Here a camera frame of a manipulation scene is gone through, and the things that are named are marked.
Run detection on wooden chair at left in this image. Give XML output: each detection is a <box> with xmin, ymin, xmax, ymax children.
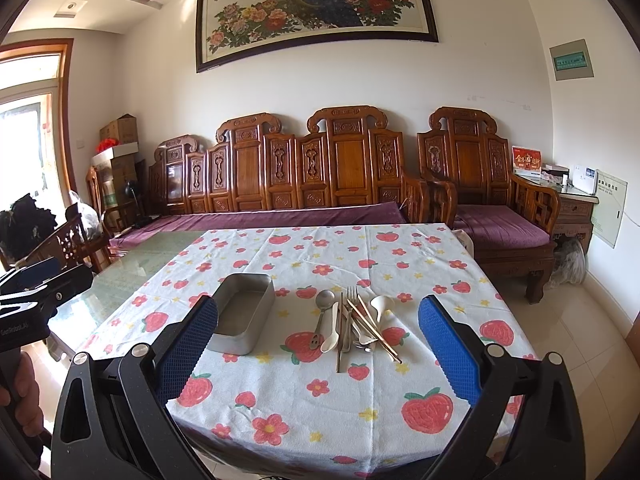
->
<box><xmin>14</xmin><ymin>167</ymin><xmax>114</xmax><ymax>273</ymax></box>

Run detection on white ceramic soup spoon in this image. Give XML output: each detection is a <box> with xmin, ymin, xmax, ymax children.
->
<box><xmin>368</xmin><ymin>295</ymin><xmax>395</xmax><ymax>334</ymax></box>

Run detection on red greeting card box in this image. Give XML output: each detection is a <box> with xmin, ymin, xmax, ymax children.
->
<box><xmin>512</xmin><ymin>146</ymin><xmax>542</xmax><ymax>172</ymax></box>

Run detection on stacked cardboard boxes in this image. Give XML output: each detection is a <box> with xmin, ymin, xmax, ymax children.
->
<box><xmin>91</xmin><ymin>114</ymin><xmax>139</xmax><ymax>207</ymax></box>

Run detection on peacock flower framed painting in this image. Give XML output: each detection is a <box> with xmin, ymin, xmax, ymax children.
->
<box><xmin>195</xmin><ymin>0</ymin><xmax>438</xmax><ymax>72</ymax></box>

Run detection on cream plastic spoon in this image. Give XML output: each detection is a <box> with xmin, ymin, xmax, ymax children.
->
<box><xmin>320</xmin><ymin>301</ymin><xmax>340</xmax><ymax>353</ymax></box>

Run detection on white wall panel door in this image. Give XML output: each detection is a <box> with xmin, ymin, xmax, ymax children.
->
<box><xmin>591</xmin><ymin>169</ymin><xmax>628</xmax><ymax>248</ymax></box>

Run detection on wooden side table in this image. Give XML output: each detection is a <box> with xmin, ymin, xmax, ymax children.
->
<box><xmin>525</xmin><ymin>177</ymin><xmax>599</xmax><ymax>254</ymax></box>

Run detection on purple armchair cushion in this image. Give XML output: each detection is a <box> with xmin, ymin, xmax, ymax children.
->
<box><xmin>454</xmin><ymin>205</ymin><xmax>550</xmax><ymax>250</ymax></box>

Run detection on strawberry flower tablecloth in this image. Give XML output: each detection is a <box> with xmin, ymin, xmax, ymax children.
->
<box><xmin>86</xmin><ymin>223</ymin><xmax>535</xmax><ymax>479</ymax></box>

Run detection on purple sofa cushion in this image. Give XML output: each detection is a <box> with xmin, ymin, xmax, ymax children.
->
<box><xmin>110</xmin><ymin>202</ymin><xmax>407</xmax><ymax>254</ymax></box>

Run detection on white router box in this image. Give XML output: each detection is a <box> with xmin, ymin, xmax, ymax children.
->
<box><xmin>570</xmin><ymin>165</ymin><xmax>598</xmax><ymax>195</ymax></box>

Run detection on grey wall electrical panel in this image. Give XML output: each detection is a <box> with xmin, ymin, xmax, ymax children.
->
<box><xmin>550</xmin><ymin>39</ymin><xmax>593</xmax><ymax>81</ymax></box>

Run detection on dark wooden chopstick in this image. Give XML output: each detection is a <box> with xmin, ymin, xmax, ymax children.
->
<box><xmin>335</xmin><ymin>290</ymin><xmax>345</xmax><ymax>373</ymax></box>

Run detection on metal spoon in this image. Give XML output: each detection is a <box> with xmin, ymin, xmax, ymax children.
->
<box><xmin>309</xmin><ymin>289</ymin><xmax>335</xmax><ymax>350</ymax></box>

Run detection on plastic bag on floor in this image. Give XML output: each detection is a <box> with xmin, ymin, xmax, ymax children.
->
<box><xmin>549</xmin><ymin>238</ymin><xmax>587</xmax><ymax>287</ymax></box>

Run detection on person's left hand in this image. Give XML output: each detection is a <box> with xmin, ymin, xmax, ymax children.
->
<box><xmin>14</xmin><ymin>352</ymin><xmax>44</xmax><ymax>437</ymax></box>

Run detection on metal fork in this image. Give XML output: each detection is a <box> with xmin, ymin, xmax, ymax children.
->
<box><xmin>346</xmin><ymin>287</ymin><xmax>373</xmax><ymax>352</ymax></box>

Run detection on carved wooden armchair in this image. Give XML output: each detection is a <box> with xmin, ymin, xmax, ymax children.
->
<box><xmin>416</xmin><ymin>106</ymin><xmax>559</xmax><ymax>304</ymax></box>

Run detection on rectangular metal tray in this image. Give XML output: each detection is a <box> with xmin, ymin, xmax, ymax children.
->
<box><xmin>206</xmin><ymin>273</ymin><xmax>276</xmax><ymax>356</ymax></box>

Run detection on wooden window frame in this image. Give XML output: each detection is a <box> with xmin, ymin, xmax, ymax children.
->
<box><xmin>1</xmin><ymin>38</ymin><xmax>77</xmax><ymax>192</ymax></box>

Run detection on carved wooden sofa bench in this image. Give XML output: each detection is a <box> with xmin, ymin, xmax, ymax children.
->
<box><xmin>148</xmin><ymin>105</ymin><xmax>430</xmax><ymax>223</ymax></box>

